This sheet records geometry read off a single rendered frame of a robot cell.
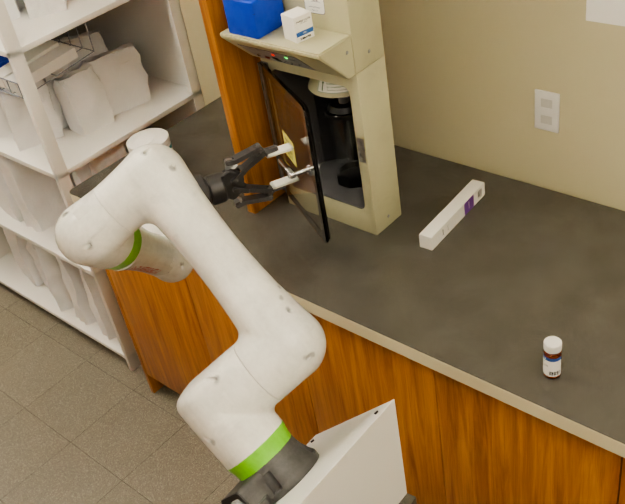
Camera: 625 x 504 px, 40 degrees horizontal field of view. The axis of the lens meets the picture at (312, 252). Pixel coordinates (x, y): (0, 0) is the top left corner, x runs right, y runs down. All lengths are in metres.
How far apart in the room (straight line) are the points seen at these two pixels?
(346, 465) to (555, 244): 0.99
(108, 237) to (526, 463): 1.06
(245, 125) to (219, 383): 1.02
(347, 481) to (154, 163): 0.65
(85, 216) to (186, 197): 0.19
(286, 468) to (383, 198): 0.96
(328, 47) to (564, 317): 0.80
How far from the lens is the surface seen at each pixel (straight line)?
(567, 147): 2.37
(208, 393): 1.50
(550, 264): 2.17
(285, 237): 2.34
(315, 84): 2.20
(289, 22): 2.00
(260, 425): 1.51
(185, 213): 1.55
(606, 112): 2.27
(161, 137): 2.66
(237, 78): 2.29
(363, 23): 2.04
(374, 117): 2.14
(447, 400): 2.06
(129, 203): 1.60
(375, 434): 1.49
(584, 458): 1.93
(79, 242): 1.62
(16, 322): 3.99
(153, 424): 3.27
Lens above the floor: 2.30
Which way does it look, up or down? 37 degrees down
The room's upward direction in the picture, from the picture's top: 11 degrees counter-clockwise
